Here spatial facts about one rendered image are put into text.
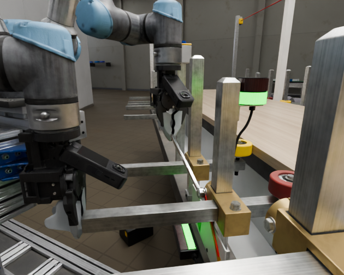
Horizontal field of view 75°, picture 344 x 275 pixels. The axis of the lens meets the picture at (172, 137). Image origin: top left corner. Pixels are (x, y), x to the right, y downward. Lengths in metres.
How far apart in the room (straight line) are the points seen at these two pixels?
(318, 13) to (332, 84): 12.59
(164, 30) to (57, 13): 0.42
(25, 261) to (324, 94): 1.43
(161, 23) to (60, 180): 0.43
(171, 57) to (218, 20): 12.78
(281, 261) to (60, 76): 0.34
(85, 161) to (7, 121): 0.53
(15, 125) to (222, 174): 0.65
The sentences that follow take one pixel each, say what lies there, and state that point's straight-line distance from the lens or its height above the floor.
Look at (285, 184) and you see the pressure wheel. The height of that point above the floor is 0.91.
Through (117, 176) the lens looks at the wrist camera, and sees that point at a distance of 0.40.
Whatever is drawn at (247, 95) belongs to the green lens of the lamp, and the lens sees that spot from 0.45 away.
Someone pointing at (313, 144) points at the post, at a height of 1.05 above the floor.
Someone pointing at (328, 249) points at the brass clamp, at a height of 0.97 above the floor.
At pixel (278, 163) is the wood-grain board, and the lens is 0.63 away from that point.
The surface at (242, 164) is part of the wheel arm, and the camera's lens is 0.74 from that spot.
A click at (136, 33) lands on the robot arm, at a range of 0.65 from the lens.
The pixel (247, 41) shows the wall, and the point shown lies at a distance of 12.84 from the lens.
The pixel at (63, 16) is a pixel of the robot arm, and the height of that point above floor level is 1.29.
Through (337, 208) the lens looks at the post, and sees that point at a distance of 0.26.
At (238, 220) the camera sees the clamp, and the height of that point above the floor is 0.85.
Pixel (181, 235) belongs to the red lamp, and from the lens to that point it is 0.64.
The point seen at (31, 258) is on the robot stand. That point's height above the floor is 0.21.
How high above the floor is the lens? 1.11
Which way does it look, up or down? 16 degrees down
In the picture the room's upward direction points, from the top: straight up
